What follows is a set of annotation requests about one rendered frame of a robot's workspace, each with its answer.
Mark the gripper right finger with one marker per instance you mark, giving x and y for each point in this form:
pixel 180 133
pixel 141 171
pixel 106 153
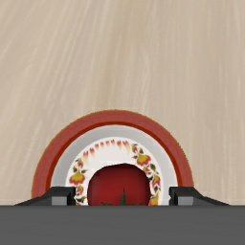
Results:
pixel 186 196

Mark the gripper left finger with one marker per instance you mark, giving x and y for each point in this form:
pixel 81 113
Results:
pixel 59 196

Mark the red tomato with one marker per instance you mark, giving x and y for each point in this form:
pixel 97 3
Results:
pixel 118 185

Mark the red rimmed floral plate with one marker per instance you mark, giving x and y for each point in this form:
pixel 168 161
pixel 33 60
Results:
pixel 105 134

